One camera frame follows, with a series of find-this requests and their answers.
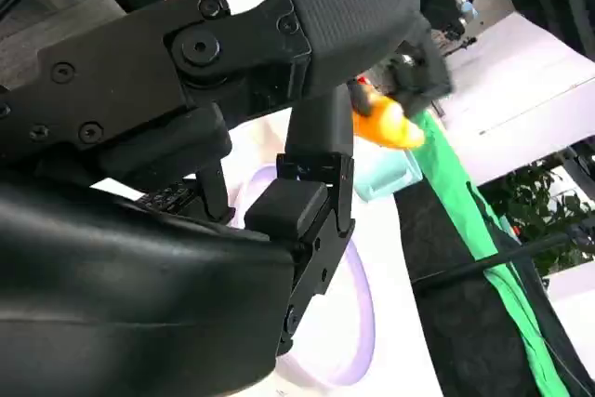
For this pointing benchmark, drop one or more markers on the orange and white bread roll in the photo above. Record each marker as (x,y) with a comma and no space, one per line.
(386,127)

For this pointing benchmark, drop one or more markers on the white background desk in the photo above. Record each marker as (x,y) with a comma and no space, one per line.
(525,90)

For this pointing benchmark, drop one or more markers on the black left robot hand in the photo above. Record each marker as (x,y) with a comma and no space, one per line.
(418,76)

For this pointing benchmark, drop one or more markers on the black backdrop cloth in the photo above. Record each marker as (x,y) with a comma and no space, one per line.
(465,346)

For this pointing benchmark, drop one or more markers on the lilac plate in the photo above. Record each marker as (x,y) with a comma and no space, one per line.
(365,313)

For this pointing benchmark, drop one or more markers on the green leafy plant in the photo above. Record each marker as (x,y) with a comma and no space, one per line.
(534,192)

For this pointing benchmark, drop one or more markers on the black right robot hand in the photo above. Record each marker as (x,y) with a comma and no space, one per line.
(116,299)

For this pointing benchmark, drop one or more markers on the pale green mug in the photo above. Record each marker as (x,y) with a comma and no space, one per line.
(386,174)

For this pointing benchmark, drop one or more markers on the green cloth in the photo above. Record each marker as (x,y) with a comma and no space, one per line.
(455,192)

